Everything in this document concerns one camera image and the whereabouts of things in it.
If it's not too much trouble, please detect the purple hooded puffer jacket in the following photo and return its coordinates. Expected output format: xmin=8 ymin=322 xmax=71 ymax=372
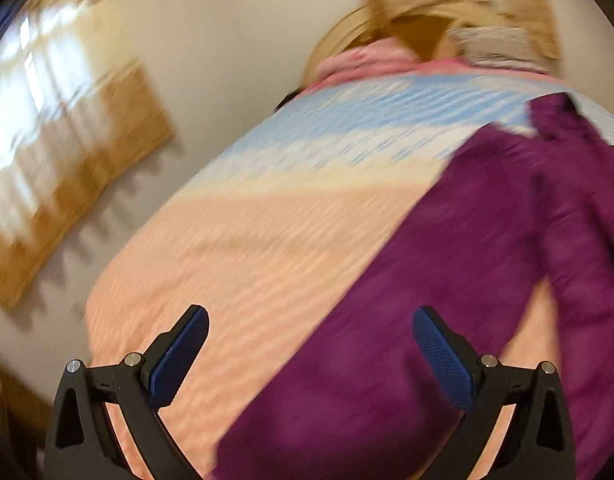
xmin=213 ymin=93 xmax=614 ymax=479

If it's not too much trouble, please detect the polka dot bed quilt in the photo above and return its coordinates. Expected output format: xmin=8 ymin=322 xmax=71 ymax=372
xmin=86 ymin=62 xmax=614 ymax=479

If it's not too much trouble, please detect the striped patterned pillow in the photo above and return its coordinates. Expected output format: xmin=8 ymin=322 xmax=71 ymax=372
xmin=447 ymin=26 xmax=549 ymax=74

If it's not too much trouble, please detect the folded pink blanket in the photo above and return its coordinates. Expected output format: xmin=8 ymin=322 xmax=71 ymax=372
xmin=306 ymin=41 xmax=423 ymax=91

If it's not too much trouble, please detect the wooden arched headboard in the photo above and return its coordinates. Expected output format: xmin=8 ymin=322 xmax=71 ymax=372
xmin=298 ymin=1 xmax=519 ymax=86

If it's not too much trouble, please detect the beige curtain on left wall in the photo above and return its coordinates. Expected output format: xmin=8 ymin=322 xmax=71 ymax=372
xmin=0 ymin=0 xmax=175 ymax=309

